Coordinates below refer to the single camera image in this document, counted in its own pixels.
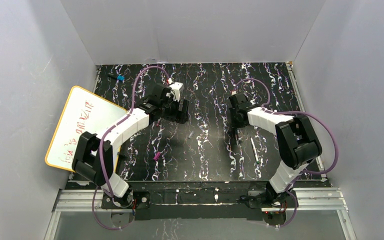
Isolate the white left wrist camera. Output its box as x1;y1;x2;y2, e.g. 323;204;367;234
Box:
169;82;184;102

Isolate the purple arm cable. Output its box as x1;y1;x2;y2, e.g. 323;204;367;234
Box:
231;77;340;228
91;65;175;231

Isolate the magenta pen cap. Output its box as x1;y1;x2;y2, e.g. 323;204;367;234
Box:
153;152;161;161

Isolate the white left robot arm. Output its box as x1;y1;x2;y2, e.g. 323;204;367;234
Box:
71;82;189;199

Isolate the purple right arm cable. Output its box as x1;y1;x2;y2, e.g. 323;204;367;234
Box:
231;77;340;228

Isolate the black pen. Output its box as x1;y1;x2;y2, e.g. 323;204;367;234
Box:
234;128;242;145

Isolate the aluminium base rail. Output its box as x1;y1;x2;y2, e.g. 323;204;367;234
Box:
44;187;357;240

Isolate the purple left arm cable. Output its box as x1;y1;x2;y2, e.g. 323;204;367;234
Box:
91;65;175;231

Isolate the white green pen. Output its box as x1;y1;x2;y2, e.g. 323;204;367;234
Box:
250;137;260;164

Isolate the blue capped black marker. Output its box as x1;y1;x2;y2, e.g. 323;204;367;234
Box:
107;73;125;82

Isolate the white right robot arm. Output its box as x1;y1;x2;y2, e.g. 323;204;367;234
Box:
228;93;322;202

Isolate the yellow framed whiteboard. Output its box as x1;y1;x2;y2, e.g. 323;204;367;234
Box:
44;85;127;171

